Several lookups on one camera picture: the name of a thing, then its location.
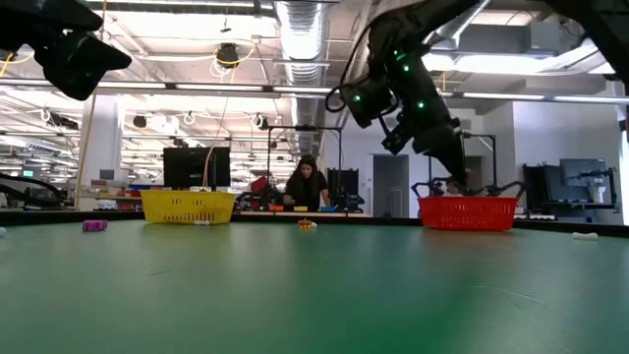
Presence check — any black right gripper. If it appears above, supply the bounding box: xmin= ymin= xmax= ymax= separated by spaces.
xmin=380 ymin=115 xmax=469 ymax=187

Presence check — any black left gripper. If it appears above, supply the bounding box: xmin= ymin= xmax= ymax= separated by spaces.
xmin=0 ymin=0 xmax=133 ymax=102

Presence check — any red plastic basket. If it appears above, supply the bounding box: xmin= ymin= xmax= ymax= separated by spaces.
xmin=417 ymin=196 xmax=519 ymax=232

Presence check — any white light bar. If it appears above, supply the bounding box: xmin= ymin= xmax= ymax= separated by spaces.
xmin=0 ymin=78 xmax=629 ymax=105

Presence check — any black ceiling dome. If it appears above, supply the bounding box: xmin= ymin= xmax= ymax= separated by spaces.
xmin=215 ymin=42 xmax=241 ymax=69

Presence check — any person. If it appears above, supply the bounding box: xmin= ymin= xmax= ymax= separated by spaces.
xmin=284 ymin=153 xmax=331 ymax=207

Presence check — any black computer monitor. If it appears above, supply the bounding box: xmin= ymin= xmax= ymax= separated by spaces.
xmin=163 ymin=147 xmax=232 ymax=191

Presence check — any yellow plastic basket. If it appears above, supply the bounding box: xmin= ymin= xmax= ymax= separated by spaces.
xmin=140 ymin=190 xmax=238 ymax=226

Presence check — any red bag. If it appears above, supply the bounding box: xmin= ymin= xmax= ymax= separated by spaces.
xmin=249 ymin=175 xmax=270 ymax=198

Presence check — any green table mat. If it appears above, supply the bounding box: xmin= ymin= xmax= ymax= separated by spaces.
xmin=0 ymin=219 xmax=629 ymax=354

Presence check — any black background rig frame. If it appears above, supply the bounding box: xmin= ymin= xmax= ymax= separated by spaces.
xmin=461 ymin=131 xmax=497 ymax=198
xmin=266 ymin=125 xmax=344 ymax=212

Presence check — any long yellow cable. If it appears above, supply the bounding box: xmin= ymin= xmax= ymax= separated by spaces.
xmin=73 ymin=0 xmax=108 ymax=211

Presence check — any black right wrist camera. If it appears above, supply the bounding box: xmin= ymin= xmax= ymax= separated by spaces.
xmin=338 ymin=81 xmax=400 ymax=130

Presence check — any yellow hanging cable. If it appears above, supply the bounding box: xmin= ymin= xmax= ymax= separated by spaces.
xmin=201 ymin=43 xmax=259 ymax=191

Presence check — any silver ventilation duct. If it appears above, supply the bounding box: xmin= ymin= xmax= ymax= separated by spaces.
xmin=273 ymin=0 xmax=331 ymax=148

